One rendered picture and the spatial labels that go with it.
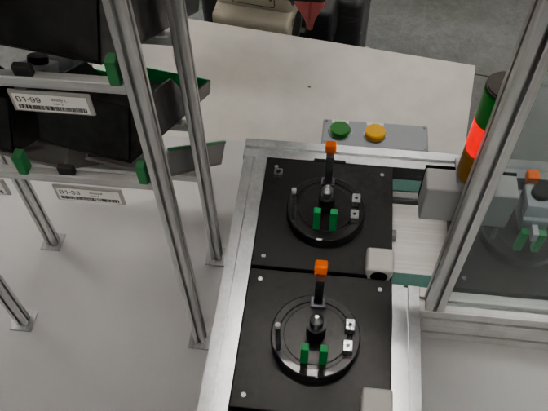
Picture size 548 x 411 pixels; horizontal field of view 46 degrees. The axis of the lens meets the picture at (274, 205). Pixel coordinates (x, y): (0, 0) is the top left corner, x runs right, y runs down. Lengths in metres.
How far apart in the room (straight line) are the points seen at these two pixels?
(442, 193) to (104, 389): 0.65
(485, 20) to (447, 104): 1.73
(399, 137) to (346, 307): 0.41
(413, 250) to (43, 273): 0.70
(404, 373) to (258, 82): 0.79
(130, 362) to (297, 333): 0.32
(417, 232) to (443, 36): 1.96
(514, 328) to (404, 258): 0.22
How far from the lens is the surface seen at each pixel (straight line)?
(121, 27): 0.62
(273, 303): 1.07
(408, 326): 1.09
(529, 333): 1.18
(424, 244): 1.22
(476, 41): 3.12
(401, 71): 1.60
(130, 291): 1.24
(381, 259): 1.10
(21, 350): 1.24
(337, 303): 1.05
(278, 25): 1.82
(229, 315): 1.08
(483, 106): 0.78
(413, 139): 1.32
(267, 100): 1.51
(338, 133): 1.29
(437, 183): 0.89
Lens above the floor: 1.92
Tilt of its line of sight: 54 degrees down
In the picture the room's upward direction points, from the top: 1 degrees counter-clockwise
